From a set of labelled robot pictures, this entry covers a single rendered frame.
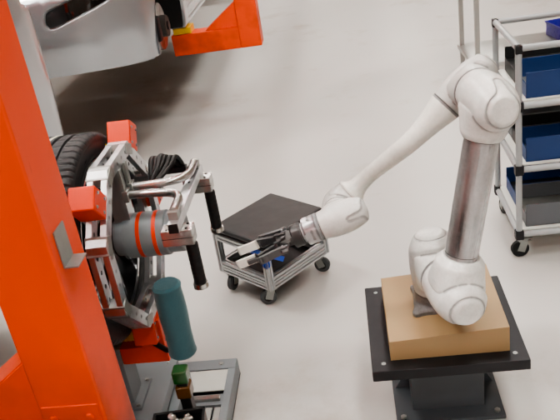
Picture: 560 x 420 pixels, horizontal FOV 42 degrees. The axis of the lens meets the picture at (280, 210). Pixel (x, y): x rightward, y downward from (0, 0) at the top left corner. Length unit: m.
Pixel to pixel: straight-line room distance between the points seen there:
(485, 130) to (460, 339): 0.73
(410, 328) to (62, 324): 1.20
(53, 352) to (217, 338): 1.53
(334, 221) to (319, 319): 1.04
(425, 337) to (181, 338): 0.78
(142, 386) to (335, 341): 0.85
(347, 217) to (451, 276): 0.35
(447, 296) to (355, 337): 0.92
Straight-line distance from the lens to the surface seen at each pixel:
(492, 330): 2.46
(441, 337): 2.45
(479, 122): 2.05
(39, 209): 1.61
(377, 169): 2.35
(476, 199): 2.17
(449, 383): 2.66
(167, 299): 2.21
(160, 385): 2.70
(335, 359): 3.00
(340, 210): 2.26
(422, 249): 2.41
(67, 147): 2.20
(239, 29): 5.71
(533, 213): 3.49
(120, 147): 2.25
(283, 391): 2.89
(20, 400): 1.94
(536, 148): 3.36
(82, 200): 2.00
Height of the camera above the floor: 1.85
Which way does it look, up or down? 26 degrees down
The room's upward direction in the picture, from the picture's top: 9 degrees counter-clockwise
